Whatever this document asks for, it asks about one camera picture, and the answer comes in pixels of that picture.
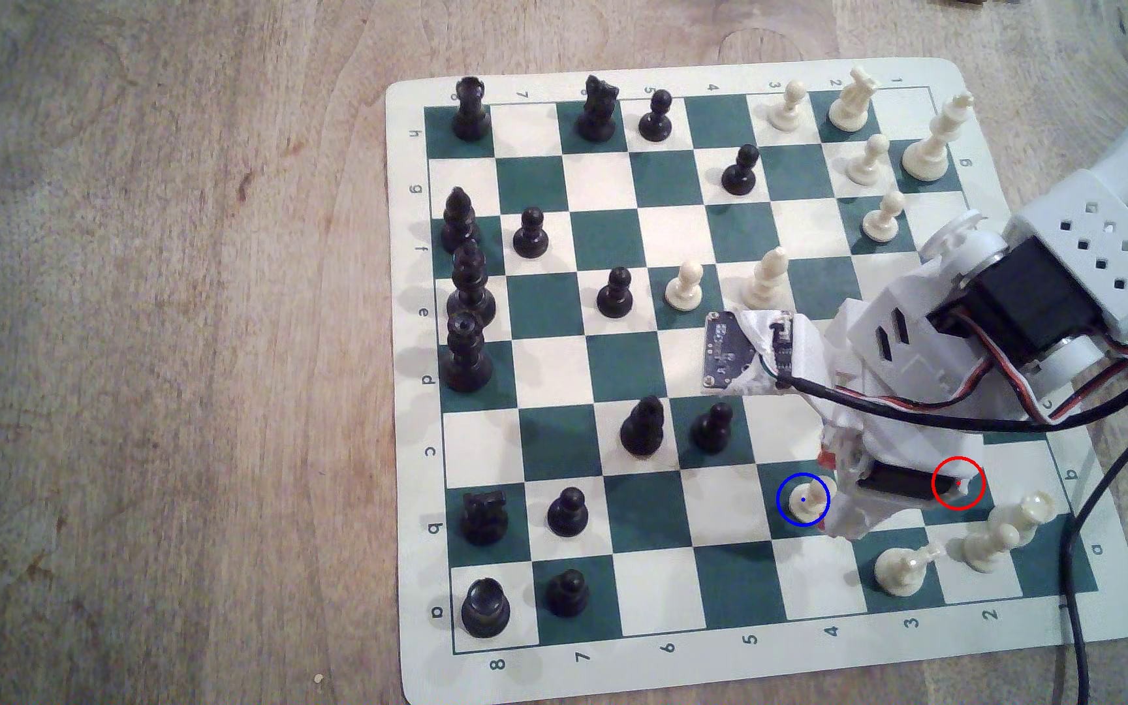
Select white chess knight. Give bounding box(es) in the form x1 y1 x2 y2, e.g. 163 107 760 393
826 67 881 134
874 541 947 599

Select red white black servo wires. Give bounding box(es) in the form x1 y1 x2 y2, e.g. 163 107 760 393
936 308 1128 422

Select white chess pawn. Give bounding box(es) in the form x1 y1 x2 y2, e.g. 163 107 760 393
664 260 705 311
960 524 1020 575
787 478 828 522
862 189 908 245
766 80 810 133
845 134 893 189

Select black chess pawn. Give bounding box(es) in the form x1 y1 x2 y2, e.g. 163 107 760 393
596 266 636 321
512 206 550 260
721 143 761 197
691 401 736 456
638 88 675 143
545 570 591 618
546 486 589 538

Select white bishop centre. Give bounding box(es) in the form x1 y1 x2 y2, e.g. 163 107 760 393
742 247 792 309

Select black camera cable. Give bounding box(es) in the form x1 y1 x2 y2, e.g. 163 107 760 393
774 304 1128 432

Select black chess rook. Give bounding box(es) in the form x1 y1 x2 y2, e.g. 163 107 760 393
460 578 512 640
450 76 493 142

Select white chess rook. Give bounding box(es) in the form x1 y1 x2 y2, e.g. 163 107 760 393
1003 490 1057 548

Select black chess king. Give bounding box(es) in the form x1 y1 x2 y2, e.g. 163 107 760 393
447 238 497 329

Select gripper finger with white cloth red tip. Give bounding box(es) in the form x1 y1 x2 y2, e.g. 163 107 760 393
819 494 922 544
817 431 867 476

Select black chess queen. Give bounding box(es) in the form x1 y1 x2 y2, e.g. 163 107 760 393
439 310 494 395

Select black chess knight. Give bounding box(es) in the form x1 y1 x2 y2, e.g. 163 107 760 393
460 492 509 548
576 74 621 144

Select black chess bishop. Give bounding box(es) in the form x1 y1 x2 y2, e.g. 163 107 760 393
619 394 667 460
441 186 482 256

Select green and white chess mat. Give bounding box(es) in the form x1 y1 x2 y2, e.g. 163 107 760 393
384 57 1128 705

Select taped camera circuit board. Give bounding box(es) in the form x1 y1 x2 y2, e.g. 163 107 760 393
703 308 824 395

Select white printed gripper body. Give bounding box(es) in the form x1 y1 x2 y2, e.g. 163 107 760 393
799 272 1001 515

